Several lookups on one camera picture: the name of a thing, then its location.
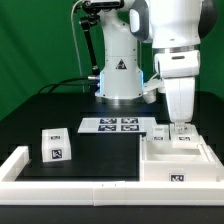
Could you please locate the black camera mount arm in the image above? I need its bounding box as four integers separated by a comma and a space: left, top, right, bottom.
79, 0, 124, 77

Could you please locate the white cabinet body box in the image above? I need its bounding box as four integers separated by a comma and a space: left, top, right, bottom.
139, 137, 224, 182

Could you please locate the white cabinet top block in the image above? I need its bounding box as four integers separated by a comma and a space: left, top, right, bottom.
41, 128, 72, 162

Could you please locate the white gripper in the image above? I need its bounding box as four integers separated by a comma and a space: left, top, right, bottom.
164, 77, 195, 133

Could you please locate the white U-shaped boundary frame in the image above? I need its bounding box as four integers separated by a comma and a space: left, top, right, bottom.
0, 146, 224, 206

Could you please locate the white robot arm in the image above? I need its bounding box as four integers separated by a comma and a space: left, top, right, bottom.
83, 0, 217, 132

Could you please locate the white marker base plate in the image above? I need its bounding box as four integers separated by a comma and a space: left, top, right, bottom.
78, 117, 156, 133

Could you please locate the white cabinet door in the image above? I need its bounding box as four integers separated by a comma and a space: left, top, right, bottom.
146, 125, 169, 141
169, 124, 200, 149

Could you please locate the grey thin cable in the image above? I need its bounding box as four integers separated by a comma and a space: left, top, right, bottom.
70, 0, 86, 94

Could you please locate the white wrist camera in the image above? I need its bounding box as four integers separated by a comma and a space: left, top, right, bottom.
142, 50, 200, 104

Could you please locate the black cable bundle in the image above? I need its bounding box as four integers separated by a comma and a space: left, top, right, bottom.
38, 77, 101, 95

